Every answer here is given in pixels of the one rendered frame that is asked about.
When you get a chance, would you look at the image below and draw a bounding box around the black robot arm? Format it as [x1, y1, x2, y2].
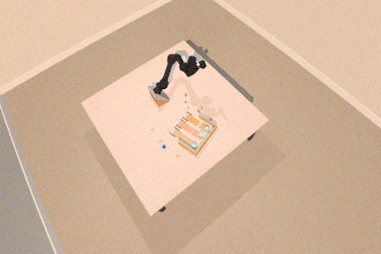
[153, 53, 197, 94]

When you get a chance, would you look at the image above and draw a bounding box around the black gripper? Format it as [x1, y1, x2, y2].
[184, 60, 207, 77]

